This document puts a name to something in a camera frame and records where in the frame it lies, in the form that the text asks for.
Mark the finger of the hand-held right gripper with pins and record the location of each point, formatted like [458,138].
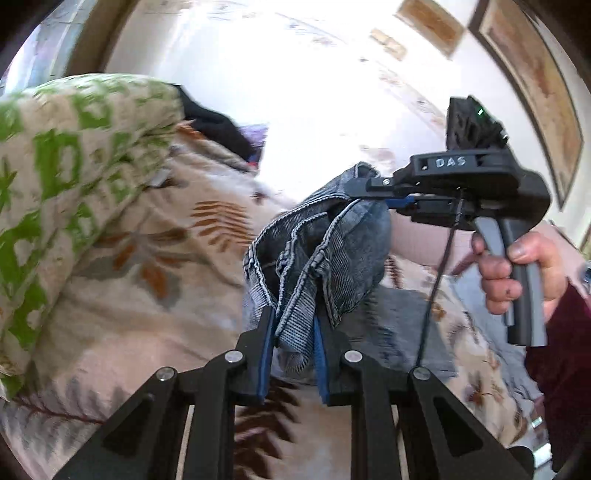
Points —
[383,187]
[429,207]

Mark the black cloth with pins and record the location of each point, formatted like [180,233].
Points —
[217,129]

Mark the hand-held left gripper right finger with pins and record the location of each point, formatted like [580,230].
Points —
[321,369]

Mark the person's right hand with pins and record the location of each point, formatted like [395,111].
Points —
[496,277]

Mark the blue denim pants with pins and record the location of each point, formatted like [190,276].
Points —
[351,258]

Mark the beige wall switch panel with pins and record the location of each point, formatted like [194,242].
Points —
[388,44]

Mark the person's right forearm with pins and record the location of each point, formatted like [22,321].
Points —
[563,369]

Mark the stained glass door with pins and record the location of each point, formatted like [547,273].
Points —
[55,41]

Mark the dark framed picture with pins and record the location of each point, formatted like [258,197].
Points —
[531,83]

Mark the leaf print bed sheet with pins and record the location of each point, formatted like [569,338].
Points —
[138,323]

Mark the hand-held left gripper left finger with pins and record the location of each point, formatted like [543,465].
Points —
[264,369]

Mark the framed wall plaque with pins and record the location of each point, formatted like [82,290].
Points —
[434,23]

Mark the green patterned blanket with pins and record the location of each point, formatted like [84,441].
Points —
[60,161]

